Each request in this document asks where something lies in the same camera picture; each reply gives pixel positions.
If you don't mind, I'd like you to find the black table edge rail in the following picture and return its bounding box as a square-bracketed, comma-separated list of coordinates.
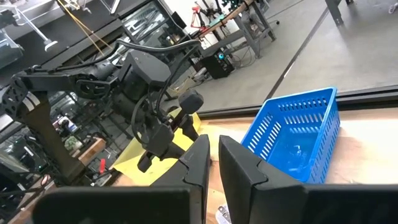
[197, 83, 398, 119]

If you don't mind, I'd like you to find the black computer tower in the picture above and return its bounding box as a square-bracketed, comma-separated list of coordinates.
[201, 51, 236, 80]

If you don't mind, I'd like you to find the yellow translucent plastic bin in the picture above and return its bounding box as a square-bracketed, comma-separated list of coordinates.
[113, 107, 203, 187]

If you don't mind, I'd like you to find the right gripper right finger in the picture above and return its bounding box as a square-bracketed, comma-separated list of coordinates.
[219, 135, 398, 224]

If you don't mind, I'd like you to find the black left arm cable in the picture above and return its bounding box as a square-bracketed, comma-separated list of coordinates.
[115, 38, 203, 94]

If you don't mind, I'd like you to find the grey wooden-top workbench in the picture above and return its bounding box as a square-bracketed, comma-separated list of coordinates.
[189, 0, 277, 60]

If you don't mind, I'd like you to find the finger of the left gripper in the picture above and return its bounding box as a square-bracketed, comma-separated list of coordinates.
[182, 114, 200, 142]
[160, 144, 187, 161]

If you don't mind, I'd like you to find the white cable bundle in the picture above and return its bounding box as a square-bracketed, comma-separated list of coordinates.
[215, 203, 231, 224]

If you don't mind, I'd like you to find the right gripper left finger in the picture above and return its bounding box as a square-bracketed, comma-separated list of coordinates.
[32, 134, 211, 224]

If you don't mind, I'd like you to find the blue plastic slotted basket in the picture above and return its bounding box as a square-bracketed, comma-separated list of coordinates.
[241, 86, 341, 184]

